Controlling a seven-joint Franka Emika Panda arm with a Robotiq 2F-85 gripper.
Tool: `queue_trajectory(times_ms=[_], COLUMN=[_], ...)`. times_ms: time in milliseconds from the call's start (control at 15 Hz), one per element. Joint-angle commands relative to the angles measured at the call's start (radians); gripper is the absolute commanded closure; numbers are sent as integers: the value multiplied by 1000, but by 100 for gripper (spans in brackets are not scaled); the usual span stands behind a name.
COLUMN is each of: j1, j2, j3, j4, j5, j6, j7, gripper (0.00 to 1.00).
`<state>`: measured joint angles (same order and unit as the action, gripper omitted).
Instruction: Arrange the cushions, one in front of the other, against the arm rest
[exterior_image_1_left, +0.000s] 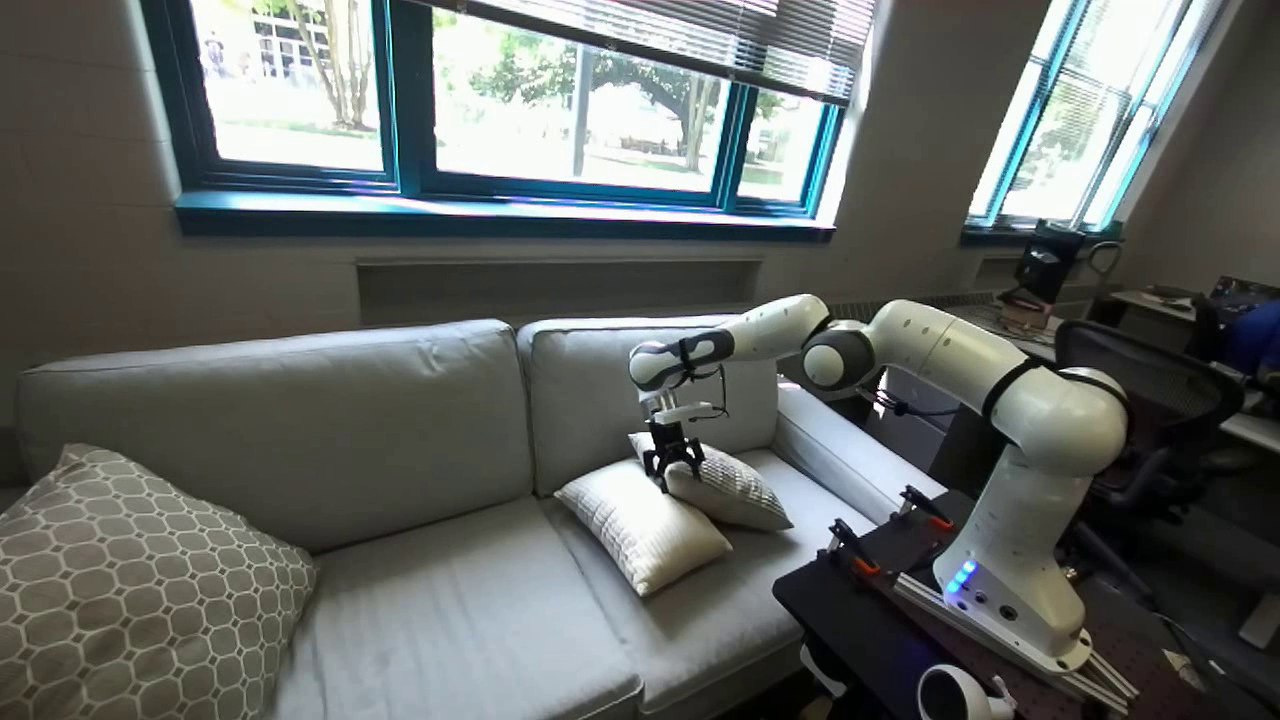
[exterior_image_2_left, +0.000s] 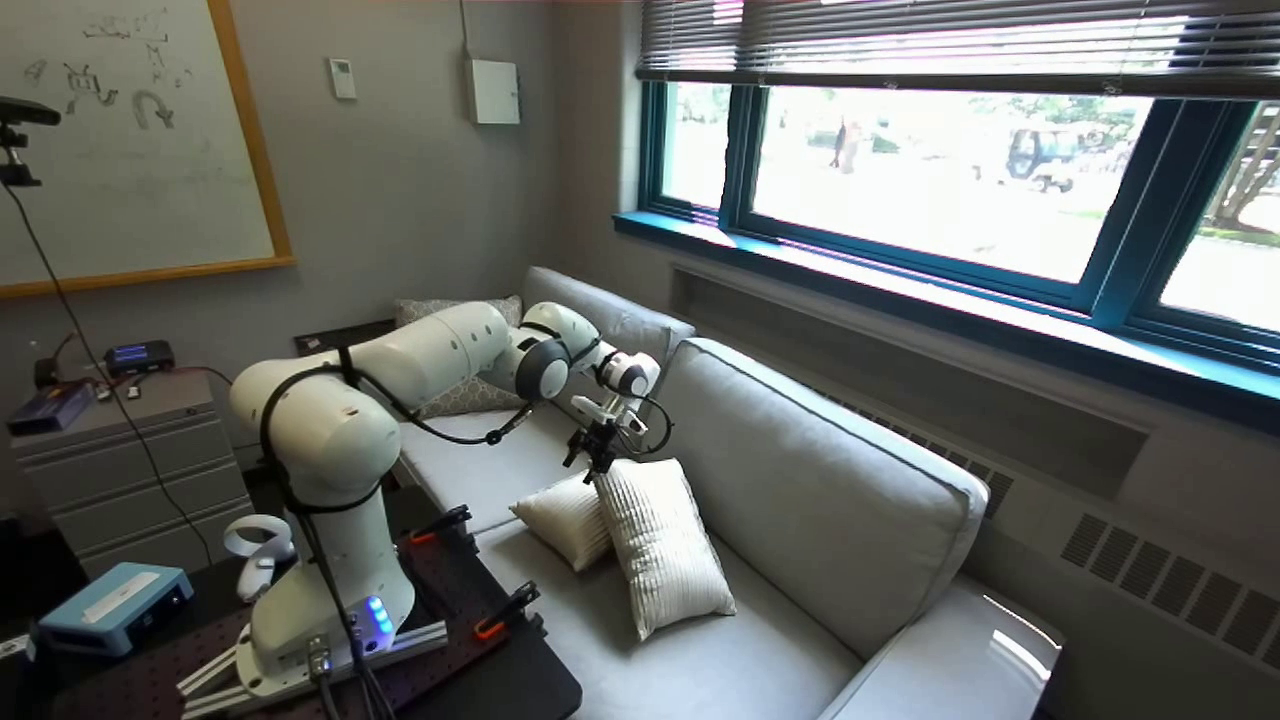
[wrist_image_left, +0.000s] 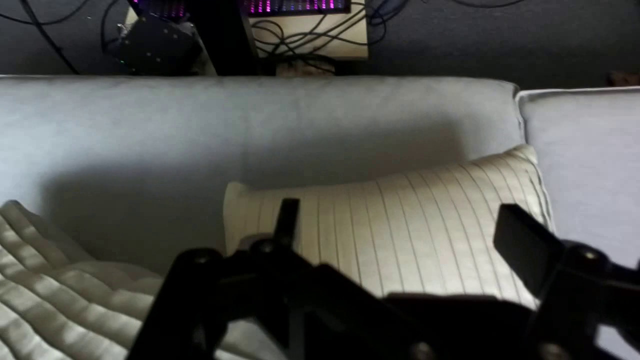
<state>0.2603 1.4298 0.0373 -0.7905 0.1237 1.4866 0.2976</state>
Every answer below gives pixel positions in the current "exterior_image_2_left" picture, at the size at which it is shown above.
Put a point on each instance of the grey drawer cabinet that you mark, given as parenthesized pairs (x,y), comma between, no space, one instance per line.
(122,480)

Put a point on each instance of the white wall thermostat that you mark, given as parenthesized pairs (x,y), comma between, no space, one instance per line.
(340,81)

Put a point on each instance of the white wall box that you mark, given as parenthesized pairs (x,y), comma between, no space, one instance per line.
(494,88)

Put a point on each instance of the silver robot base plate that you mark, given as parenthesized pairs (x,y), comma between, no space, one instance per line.
(407,644)

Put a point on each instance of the radiator vent grille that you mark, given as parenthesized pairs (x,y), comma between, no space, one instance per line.
(1175,587)

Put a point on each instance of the grey fabric sofa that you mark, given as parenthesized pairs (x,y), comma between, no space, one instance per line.
(802,493)

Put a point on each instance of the black camera on stand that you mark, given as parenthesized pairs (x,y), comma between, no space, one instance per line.
(25,114)

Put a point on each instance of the small black device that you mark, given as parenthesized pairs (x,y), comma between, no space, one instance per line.
(143,359)

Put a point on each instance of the dark vehicle outside window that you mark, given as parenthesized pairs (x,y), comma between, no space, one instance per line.
(1040,158)

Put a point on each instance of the teal framed window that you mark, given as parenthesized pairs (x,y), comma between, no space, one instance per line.
(1133,214)

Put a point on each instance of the white cup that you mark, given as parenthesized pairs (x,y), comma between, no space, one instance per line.
(258,579)

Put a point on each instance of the light blue box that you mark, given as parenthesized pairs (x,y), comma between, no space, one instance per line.
(114,607)

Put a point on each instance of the wood framed whiteboard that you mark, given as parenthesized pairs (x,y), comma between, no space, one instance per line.
(134,161)

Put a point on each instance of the dark flat box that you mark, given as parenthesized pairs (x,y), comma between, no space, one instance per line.
(53,411)

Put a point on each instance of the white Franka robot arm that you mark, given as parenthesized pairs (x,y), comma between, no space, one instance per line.
(332,441)

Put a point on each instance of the grey lattice patterned cushion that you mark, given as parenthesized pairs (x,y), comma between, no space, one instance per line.
(464,401)

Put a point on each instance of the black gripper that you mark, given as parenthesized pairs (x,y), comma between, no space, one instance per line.
(617,416)

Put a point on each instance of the orange black bar clamp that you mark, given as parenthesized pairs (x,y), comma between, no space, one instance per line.
(441,526)
(509,611)

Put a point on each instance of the dark window blinds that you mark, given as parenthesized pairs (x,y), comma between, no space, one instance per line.
(933,41)

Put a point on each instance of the cream pleated cushion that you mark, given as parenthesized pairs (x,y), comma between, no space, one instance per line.
(567,523)
(661,553)

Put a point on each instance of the black robot table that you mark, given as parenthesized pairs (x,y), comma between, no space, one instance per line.
(514,682)

